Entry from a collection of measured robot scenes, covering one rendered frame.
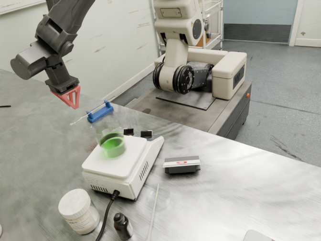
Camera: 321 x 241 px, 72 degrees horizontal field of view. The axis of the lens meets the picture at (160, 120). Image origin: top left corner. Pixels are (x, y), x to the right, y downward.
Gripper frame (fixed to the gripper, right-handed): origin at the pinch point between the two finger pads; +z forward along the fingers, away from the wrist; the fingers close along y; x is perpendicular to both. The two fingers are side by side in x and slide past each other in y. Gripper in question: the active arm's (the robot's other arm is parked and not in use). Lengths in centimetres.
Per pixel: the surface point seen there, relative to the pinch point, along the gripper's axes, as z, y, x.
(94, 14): 0, -125, 95
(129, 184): 3.0, 37.2, -8.9
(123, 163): 0.4, 33.8, -6.7
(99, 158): 0.3, 27.7, -9.0
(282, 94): 85, 21, 169
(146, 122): 9.2, 18.5, 13.6
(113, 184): 3.5, 33.8, -10.7
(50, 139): 9.0, -4.0, -10.4
